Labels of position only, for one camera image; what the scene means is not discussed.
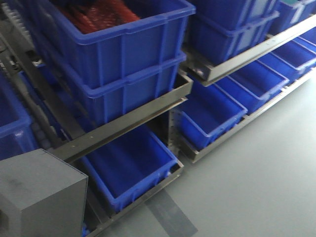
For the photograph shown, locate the gray square foam base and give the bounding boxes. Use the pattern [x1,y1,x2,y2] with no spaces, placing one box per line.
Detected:
[0,149,88,237]

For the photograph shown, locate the blue lower shelf bin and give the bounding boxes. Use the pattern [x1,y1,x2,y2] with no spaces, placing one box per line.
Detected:
[80,125,178,213]

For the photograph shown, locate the blue bin with red contents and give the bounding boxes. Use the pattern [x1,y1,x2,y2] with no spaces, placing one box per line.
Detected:
[25,0,196,88]

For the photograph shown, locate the blue stacked bin right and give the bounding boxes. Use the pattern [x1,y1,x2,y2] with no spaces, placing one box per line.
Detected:
[188,0,280,65]

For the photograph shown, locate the red mesh bags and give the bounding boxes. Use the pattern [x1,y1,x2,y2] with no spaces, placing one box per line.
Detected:
[54,0,140,34]

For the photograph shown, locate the stainless steel shelf frame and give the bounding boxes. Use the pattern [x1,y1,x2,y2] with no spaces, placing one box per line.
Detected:
[0,0,316,237]

